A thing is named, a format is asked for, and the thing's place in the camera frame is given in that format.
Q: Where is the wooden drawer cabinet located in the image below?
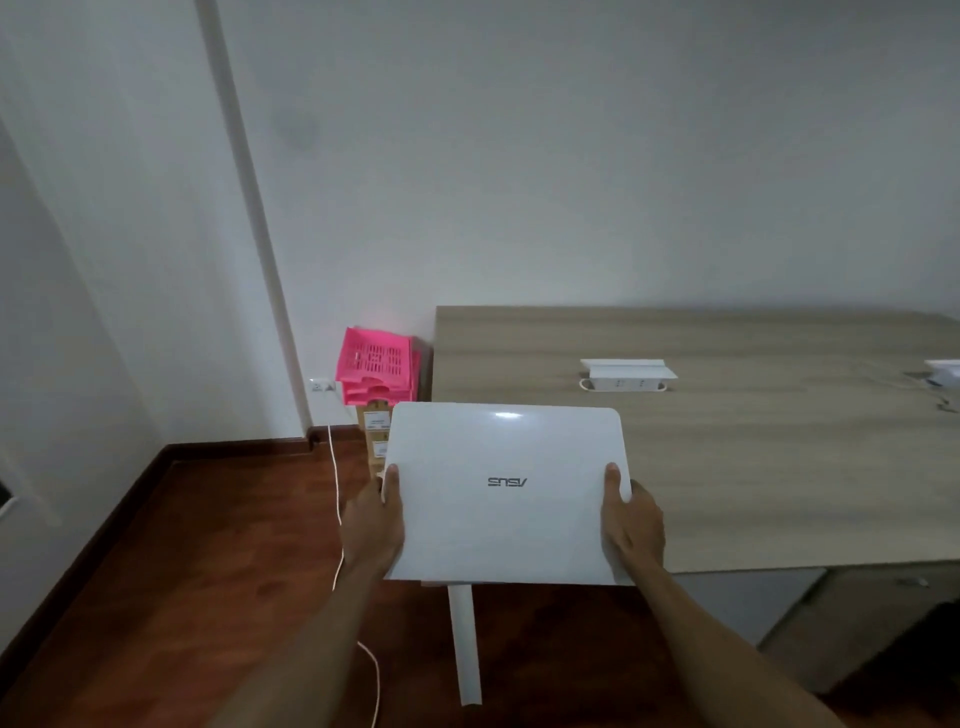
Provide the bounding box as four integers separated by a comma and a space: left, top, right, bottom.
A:
757, 564, 960, 695

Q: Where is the white wall conduit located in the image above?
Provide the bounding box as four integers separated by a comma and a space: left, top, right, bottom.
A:
193, 0, 314, 436

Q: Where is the pink plastic tray stack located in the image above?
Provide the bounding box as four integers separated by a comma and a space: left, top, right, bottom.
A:
335, 326, 423, 407

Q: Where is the person's left forearm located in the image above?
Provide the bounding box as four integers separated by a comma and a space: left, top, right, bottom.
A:
206, 558, 391, 728

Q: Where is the white desk leg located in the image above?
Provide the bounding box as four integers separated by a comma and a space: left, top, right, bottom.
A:
447, 584, 483, 708

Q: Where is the brown cardboard box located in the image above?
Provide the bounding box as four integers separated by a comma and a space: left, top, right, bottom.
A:
355, 399, 393, 483

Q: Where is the wooden desk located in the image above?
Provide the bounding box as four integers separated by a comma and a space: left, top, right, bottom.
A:
429, 305, 960, 575

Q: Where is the white laptop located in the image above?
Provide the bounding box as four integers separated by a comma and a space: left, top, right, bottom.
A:
381, 401, 635, 587

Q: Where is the person's right hand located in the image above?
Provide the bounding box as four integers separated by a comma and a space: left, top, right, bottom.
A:
600, 462, 666, 573

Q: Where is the person's right forearm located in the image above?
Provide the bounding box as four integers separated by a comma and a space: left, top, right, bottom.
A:
621, 558, 849, 728

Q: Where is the person's left hand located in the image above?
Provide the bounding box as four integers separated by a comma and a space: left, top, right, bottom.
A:
339, 465, 406, 575

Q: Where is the white cable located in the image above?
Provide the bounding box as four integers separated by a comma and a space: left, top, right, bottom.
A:
326, 423, 382, 728

